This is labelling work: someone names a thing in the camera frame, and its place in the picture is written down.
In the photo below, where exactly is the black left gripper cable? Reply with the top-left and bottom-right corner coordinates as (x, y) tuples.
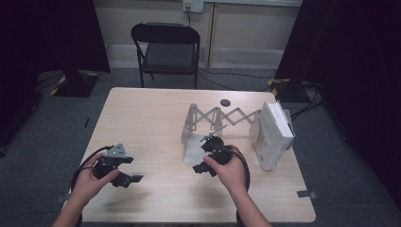
(70, 145), (113, 192)

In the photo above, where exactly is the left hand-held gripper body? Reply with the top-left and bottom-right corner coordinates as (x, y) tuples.
(92, 143), (135, 182)

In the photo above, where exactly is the black floor cable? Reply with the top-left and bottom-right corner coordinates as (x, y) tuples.
(186, 6), (323, 122)

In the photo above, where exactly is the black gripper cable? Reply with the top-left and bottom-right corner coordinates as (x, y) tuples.
(224, 145), (253, 193)
(70, 145), (113, 192)

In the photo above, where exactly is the white expandable metal bookend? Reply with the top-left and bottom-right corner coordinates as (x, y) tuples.
(181, 102), (296, 166)

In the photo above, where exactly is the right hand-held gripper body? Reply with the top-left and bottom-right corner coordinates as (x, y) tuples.
(199, 124), (235, 166)

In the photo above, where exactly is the white hardcover book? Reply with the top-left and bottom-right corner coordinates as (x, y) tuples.
(252, 100), (297, 172)

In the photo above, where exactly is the black curtain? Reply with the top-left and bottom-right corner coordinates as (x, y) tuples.
(276, 0), (401, 202)
(0, 0), (112, 149)

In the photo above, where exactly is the black folding chair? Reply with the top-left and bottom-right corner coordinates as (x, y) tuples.
(130, 22), (201, 90)

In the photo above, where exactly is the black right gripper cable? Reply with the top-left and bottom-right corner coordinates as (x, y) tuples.
(224, 145), (253, 193)

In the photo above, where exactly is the stand base with striped tape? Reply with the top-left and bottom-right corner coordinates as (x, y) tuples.
(267, 77), (305, 104)
(49, 69), (101, 98)

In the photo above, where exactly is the white wall socket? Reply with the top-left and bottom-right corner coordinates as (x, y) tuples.
(182, 0), (205, 14)

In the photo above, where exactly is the person's right hand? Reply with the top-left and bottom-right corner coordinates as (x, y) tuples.
(202, 144), (250, 199)

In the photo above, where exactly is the person's left hand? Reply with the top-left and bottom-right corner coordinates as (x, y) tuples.
(71, 152), (121, 206)

